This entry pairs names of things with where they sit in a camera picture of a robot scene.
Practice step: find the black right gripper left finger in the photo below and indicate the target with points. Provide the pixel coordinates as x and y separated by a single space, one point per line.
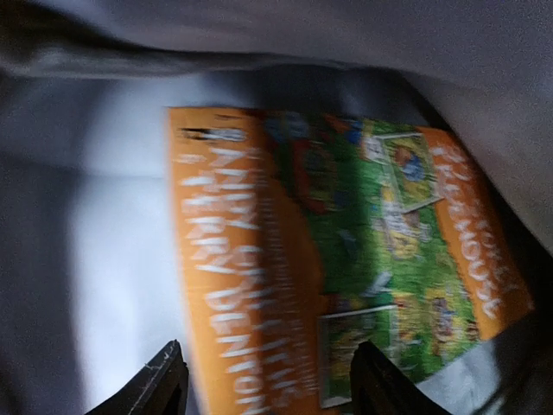
159 388

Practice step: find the navy blue student backpack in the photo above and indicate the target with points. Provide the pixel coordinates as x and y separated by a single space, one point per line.
89 279

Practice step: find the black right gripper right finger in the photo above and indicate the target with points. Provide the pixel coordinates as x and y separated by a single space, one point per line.
379 387

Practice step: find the orange green children's book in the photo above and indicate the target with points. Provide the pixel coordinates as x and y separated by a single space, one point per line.
303 235

